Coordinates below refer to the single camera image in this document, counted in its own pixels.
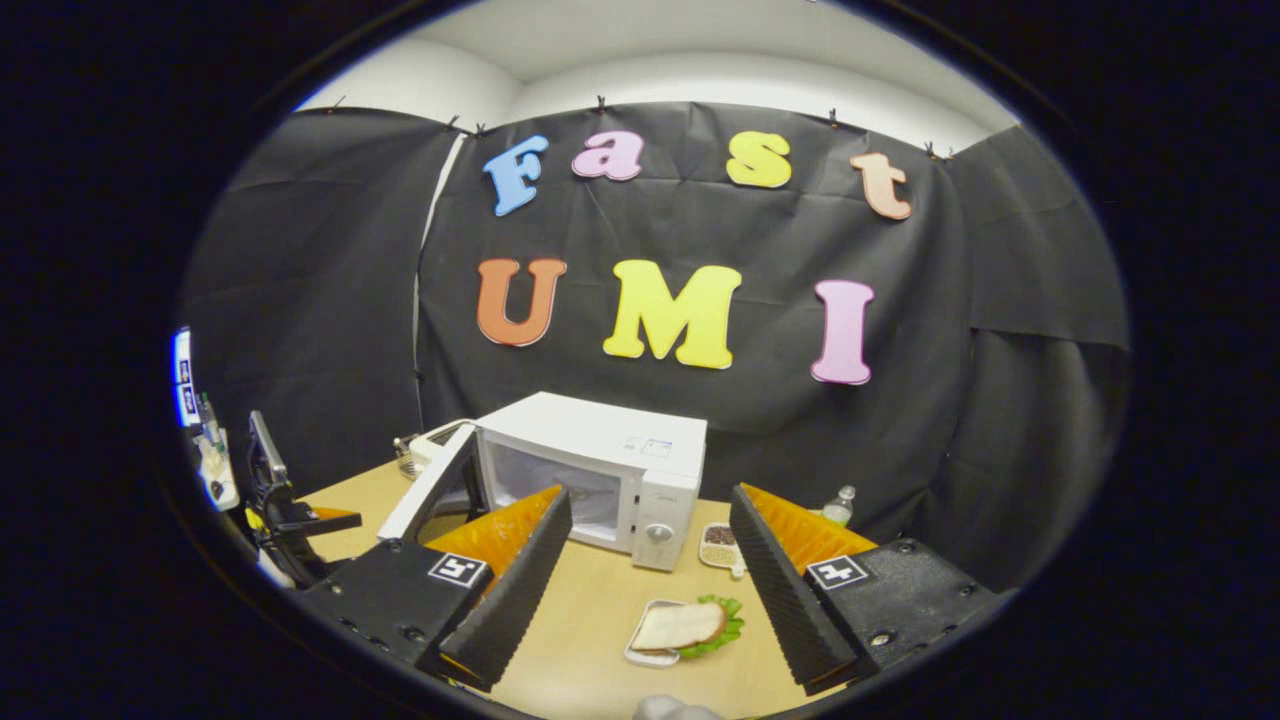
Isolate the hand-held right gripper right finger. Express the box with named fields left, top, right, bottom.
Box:
left=728, top=482, right=1004, bottom=698

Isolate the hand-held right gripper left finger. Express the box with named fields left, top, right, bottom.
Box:
left=300, top=486, right=574, bottom=691

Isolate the sandwich with lettuce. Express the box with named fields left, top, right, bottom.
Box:
left=632, top=594, right=746, bottom=661

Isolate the white microwave oven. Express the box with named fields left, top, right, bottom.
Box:
left=377, top=391, right=709, bottom=573

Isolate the white and green clutter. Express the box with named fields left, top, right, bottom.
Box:
left=193, top=392, right=241, bottom=513

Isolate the white divided dish with beans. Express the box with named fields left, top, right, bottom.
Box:
left=698, top=521, right=749, bottom=580

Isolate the cream toaster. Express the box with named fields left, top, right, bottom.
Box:
left=410, top=418, right=474, bottom=473

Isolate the white rectangular dish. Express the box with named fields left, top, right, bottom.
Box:
left=624, top=598, right=683, bottom=669

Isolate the blue lit screen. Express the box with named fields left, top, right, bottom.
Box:
left=172, top=325, right=197, bottom=431

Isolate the black backdrop cloth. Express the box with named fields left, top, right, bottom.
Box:
left=180, top=100, right=1133, bottom=591

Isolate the row of black cloth clips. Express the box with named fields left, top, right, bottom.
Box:
left=325, top=93, right=953, bottom=161

